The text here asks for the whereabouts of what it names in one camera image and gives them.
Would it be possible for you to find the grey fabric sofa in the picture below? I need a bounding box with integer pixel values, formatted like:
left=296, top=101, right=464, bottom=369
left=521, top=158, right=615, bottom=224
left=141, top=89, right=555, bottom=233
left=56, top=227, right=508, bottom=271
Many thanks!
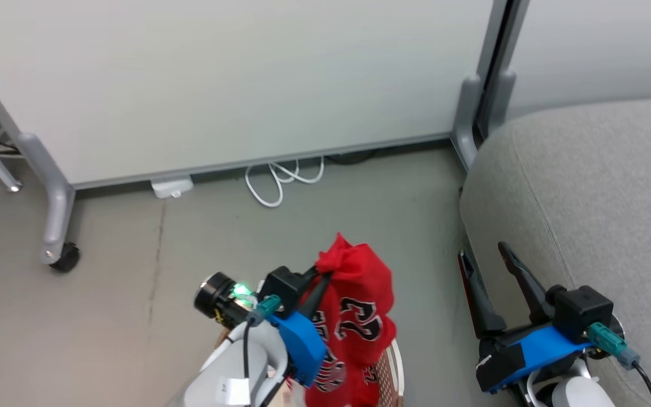
left=459, top=95, right=651, bottom=407

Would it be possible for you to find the white looped floor cable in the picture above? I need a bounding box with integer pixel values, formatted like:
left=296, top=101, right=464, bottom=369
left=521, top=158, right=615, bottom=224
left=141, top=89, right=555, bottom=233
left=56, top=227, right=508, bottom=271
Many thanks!
left=244, top=157, right=326, bottom=209

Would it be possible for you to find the teal plug right camera cable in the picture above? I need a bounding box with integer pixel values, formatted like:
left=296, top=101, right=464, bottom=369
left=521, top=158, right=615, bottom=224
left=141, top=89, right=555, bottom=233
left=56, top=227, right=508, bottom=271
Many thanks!
left=588, top=322, right=651, bottom=407

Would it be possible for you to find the cream perforated laundry basket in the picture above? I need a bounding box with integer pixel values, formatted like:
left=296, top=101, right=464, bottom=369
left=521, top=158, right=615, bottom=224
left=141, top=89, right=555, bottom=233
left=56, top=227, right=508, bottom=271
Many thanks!
left=215, top=331, right=406, bottom=407

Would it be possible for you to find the large white partition panel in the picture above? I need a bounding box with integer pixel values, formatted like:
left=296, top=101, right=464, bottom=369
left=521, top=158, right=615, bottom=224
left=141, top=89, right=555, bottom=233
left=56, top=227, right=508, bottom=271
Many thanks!
left=0, top=0, right=497, bottom=188

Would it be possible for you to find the black caster wheel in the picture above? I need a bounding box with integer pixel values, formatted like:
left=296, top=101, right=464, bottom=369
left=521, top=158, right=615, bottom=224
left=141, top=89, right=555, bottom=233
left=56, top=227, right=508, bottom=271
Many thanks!
left=50, top=243, right=81, bottom=273

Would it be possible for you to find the grey partition leg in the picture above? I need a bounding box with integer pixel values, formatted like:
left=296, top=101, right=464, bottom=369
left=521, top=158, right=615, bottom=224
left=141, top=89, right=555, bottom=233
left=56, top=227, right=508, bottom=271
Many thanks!
left=17, top=132, right=76, bottom=265

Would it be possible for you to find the teal plug camera cable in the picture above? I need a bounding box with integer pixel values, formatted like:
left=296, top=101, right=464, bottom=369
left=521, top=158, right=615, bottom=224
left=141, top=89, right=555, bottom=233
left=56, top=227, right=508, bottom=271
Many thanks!
left=241, top=295, right=283, bottom=407
left=588, top=322, right=651, bottom=407

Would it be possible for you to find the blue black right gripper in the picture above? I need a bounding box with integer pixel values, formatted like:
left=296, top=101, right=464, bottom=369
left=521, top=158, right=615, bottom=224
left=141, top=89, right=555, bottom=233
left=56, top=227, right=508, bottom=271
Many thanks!
left=458, top=242, right=626, bottom=394

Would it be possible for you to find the teal plug left camera cable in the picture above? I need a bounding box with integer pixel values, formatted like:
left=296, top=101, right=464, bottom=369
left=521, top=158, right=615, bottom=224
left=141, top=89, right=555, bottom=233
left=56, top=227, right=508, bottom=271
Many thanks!
left=241, top=295, right=283, bottom=407

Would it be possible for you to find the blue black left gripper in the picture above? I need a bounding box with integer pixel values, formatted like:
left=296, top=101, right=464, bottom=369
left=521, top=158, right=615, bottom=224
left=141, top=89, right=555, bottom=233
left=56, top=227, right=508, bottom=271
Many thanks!
left=194, top=266, right=333, bottom=388

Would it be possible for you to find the small white partition panel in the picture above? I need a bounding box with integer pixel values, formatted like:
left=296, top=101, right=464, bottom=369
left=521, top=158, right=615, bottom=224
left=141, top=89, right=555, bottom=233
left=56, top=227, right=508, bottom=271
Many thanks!
left=506, top=0, right=651, bottom=120

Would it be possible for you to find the grey partition corner post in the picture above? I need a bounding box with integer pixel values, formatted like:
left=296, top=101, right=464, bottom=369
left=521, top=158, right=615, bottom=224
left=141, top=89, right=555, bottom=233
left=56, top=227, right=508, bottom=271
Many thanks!
left=450, top=0, right=531, bottom=171

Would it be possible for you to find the white power adapter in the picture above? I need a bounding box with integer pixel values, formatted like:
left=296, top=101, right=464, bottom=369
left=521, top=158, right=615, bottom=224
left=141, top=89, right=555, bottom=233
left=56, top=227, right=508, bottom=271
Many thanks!
left=150, top=176, right=195, bottom=200

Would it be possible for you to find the red basketball jersey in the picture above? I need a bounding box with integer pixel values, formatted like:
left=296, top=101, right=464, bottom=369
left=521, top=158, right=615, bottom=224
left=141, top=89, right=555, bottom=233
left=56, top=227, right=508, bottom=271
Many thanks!
left=287, top=232, right=398, bottom=407

